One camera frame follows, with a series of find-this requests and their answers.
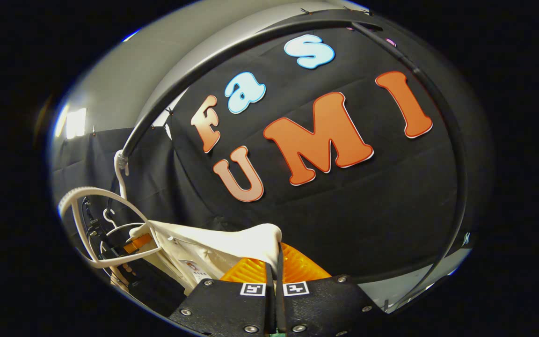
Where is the small white plastic hanger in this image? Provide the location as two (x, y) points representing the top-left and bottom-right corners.
(89, 208), (145, 263)

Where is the black clothes rail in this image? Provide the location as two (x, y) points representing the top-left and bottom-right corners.
(121, 9), (469, 313)

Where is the black backdrop cloth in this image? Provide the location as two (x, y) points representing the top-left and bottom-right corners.
(52, 21), (473, 300)

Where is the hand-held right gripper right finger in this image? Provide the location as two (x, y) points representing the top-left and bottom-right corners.
(277, 242), (383, 337)

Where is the large white plastic hanger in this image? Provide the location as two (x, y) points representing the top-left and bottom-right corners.
(58, 150), (162, 270)

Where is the cream shirt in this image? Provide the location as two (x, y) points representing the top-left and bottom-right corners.
(110, 222), (283, 295)

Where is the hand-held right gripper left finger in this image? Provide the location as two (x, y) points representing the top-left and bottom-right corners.
(169, 257), (277, 337)

